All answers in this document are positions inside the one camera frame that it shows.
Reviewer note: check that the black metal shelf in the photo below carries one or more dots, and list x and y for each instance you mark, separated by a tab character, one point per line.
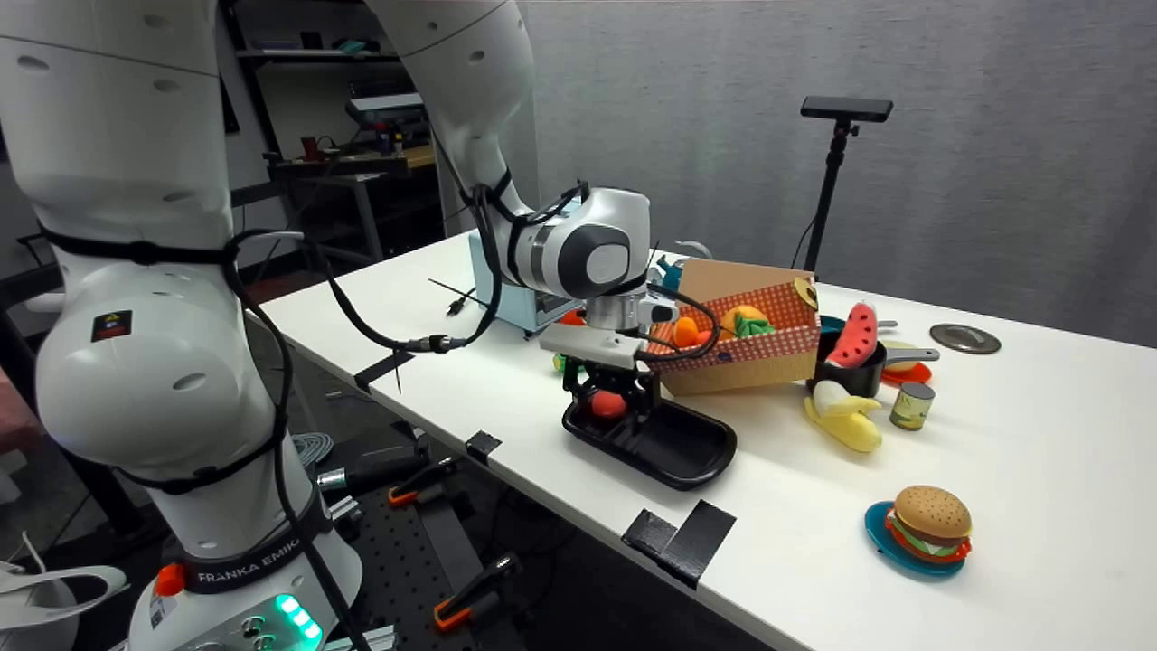
327	169

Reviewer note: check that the red tomato toy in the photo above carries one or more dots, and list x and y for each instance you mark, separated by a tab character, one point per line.
609	407

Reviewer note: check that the black toy pot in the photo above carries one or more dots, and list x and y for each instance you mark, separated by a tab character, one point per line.
854	382

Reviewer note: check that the black stereo camera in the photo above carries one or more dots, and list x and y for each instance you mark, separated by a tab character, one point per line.
847	109

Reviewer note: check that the red toy bowl cream inside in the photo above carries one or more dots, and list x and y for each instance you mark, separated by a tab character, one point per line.
904	375

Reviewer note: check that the short black tape strip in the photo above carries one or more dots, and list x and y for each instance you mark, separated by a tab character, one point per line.
647	533

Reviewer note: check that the small blue plate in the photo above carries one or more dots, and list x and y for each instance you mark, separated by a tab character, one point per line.
880	545

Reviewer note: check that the black table clamp bracket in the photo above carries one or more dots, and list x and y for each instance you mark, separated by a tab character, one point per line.
700	545

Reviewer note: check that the green yellow corn toy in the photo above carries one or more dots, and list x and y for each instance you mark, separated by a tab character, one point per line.
558	361

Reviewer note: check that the light blue toaster oven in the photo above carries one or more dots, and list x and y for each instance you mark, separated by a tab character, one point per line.
499	300

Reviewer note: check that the small toy tin can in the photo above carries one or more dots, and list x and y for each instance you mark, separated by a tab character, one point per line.
911	407

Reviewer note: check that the watermelon slice toy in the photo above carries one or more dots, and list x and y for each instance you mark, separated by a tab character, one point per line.
854	334

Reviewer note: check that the black oven tray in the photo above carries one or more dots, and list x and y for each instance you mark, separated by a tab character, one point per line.
673	451

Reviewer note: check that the toy hamburger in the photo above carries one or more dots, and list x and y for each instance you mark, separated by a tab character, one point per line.
930	523

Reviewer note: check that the black tripod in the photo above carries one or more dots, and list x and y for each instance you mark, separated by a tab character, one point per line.
830	194

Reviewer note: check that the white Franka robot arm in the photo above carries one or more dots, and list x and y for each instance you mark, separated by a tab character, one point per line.
131	364

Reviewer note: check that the yellow plush banana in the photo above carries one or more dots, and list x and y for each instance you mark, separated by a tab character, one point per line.
850	429

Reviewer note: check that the orange patterned cardboard box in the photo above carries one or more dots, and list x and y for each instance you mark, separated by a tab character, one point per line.
746	357

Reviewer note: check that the orange slice toy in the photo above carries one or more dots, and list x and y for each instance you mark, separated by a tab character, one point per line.
689	329

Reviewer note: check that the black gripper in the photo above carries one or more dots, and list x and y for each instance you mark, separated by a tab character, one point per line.
615	379

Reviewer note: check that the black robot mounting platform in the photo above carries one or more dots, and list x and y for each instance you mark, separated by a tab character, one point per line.
399	566

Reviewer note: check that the round metal table grommet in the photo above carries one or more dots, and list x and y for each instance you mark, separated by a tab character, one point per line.
963	337

